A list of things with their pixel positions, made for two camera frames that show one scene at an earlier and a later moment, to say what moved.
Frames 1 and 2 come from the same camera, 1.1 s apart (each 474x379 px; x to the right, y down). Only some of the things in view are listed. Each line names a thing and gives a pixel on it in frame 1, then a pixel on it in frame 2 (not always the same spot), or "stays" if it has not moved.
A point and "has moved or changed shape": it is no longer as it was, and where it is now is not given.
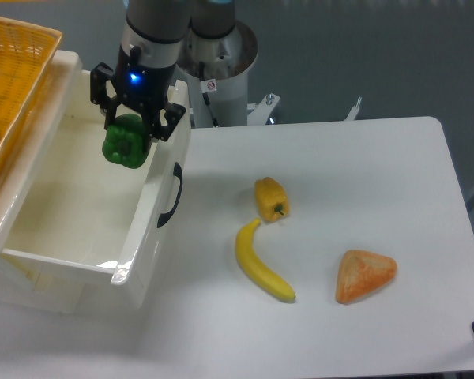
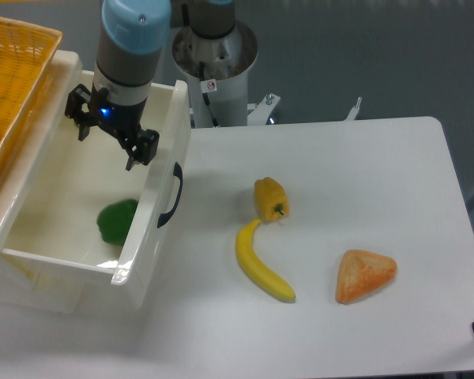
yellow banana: x=254 y=269 stays
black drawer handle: x=163 y=217 stays
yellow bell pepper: x=272 y=200 stays
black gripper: x=147 y=87 to x=125 y=121
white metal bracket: x=353 y=112 stays
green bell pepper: x=126 y=143 has moved or changed shape
